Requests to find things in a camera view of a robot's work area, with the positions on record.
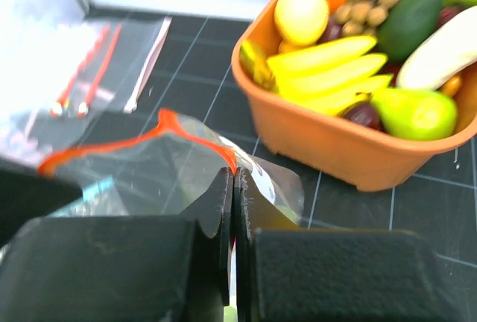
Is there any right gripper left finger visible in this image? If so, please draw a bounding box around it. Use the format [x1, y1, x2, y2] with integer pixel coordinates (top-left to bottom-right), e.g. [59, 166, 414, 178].
[1, 168, 233, 321]

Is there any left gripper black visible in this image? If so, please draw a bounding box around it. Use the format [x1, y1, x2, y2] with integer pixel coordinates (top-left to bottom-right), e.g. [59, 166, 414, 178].
[0, 161, 83, 246]

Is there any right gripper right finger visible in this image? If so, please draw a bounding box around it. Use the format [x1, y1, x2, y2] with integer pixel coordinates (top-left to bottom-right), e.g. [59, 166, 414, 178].
[233, 169, 464, 321]

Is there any orange zipper clear bag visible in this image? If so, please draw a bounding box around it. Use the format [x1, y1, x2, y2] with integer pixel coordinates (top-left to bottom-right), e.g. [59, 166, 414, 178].
[38, 109, 304, 222]

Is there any yellow lemon toy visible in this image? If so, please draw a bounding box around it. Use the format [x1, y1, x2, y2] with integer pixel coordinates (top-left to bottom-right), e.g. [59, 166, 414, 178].
[274, 0, 329, 46]

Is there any dark green avocado toy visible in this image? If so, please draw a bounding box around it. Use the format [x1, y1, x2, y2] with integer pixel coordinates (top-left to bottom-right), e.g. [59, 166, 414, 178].
[376, 0, 443, 62]

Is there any blue zipper clear bag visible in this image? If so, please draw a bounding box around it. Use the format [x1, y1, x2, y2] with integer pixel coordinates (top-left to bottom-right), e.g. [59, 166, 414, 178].
[49, 177, 128, 218]

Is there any red zipper clear bag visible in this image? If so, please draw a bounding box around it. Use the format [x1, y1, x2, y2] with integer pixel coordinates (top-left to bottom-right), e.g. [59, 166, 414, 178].
[49, 22, 122, 117]

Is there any pink zipper clear bag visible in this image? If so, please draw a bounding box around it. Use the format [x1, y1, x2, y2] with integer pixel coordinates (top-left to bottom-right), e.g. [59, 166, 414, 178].
[91, 16, 172, 113]

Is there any orange plastic basket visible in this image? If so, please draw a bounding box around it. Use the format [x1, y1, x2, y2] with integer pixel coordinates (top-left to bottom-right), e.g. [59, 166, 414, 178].
[230, 0, 477, 193]

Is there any dark purple mangosteen toy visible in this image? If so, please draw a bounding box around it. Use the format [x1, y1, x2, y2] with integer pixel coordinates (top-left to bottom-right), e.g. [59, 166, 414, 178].
[340, 101, 383, 131]

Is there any black grid mat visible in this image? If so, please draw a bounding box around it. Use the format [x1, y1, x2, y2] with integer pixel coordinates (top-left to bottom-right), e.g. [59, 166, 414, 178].
[74, 15, 476, 321]

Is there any yellow banana bunch toy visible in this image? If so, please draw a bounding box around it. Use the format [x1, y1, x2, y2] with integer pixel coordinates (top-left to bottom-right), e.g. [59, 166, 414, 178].
[238, 35, 394, 116]

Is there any green pear toy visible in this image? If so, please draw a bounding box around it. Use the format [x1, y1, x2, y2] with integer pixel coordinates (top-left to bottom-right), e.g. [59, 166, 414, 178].
[370, 87, 458, 141]

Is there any purple passion fruit toy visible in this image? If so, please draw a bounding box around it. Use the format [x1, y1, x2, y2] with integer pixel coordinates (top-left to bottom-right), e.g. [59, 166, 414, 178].
[318, 16, 342, 44]

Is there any white radish toy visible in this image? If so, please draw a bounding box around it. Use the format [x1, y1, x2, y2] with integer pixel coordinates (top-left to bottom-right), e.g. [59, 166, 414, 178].
[396, 6, 476, 90]

